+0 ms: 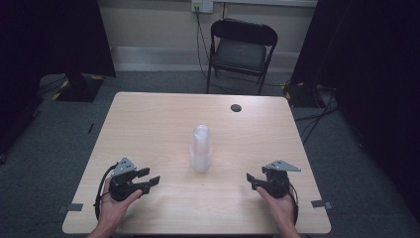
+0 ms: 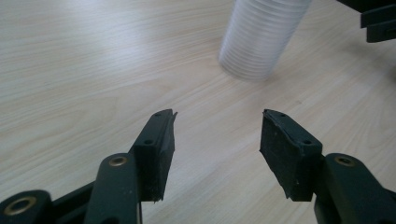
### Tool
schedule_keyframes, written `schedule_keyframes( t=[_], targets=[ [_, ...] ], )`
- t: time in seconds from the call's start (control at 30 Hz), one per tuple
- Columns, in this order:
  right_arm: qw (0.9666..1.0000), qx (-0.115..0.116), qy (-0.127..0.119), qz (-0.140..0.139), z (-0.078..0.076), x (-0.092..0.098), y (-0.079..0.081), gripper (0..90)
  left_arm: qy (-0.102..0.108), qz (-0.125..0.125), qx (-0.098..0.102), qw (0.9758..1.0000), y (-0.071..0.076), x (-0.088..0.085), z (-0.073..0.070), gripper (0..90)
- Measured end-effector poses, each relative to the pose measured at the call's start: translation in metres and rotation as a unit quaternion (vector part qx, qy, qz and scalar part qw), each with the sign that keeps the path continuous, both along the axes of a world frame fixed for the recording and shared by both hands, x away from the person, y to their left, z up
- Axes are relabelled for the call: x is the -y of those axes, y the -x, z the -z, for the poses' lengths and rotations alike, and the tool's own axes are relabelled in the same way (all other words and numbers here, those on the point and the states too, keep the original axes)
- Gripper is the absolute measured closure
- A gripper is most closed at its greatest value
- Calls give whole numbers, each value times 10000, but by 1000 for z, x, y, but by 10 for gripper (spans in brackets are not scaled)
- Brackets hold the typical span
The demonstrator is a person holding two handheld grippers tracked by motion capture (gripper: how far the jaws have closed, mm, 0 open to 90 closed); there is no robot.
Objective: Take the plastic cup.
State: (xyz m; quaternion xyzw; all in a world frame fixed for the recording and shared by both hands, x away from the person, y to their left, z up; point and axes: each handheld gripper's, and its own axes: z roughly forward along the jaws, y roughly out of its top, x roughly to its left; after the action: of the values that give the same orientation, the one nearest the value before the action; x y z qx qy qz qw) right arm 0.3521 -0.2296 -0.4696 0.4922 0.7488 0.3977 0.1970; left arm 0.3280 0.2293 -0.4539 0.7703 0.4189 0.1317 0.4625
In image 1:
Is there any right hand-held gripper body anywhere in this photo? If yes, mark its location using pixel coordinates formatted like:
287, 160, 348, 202
262, 160, 302, 199

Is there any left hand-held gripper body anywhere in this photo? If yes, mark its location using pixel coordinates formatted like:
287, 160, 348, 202
108, 157, 145, 202

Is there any stack of clear plastic cups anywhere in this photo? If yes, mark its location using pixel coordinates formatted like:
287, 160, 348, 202
189, 124, 213, 174

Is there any person's right hand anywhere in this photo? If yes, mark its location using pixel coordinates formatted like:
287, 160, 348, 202
256, 186, 297, 230

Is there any person's left hand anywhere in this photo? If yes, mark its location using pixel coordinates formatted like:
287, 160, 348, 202
97, 178, 144, 228

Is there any grey tape strip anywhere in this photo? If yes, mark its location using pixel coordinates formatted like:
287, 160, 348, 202
56, 202, 84, 214
310, 199, 334, 210

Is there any black stand base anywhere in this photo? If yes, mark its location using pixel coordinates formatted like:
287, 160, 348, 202
282, 80, 320, 109
52, 72, 106, 103

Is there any black folding chair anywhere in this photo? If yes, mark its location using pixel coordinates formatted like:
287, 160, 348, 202
205, 18, 279, 96

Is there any black curtain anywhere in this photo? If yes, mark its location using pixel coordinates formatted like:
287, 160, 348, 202
289, 0, 420, 226
0, 0, 117, 157

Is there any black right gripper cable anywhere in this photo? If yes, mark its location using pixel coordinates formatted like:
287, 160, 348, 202
287, 182, 300, 226

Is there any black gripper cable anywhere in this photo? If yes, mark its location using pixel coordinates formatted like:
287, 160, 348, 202
287, 182, 300, 226
93, 163, 119, 221

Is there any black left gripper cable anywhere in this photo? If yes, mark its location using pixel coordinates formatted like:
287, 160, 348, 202
93, 163, 119, 221

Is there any bundle of black floor cables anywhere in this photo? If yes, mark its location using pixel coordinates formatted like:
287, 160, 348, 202
292, 84, 341, 147

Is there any black power cable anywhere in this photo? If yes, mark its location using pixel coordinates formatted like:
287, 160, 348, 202
194, 9, 232, 95

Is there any white wall conduit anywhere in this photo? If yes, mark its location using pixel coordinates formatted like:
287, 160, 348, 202
213, 0, 319, 8

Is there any white wall socket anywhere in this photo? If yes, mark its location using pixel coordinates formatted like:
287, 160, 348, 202
190, 0, 215, 15

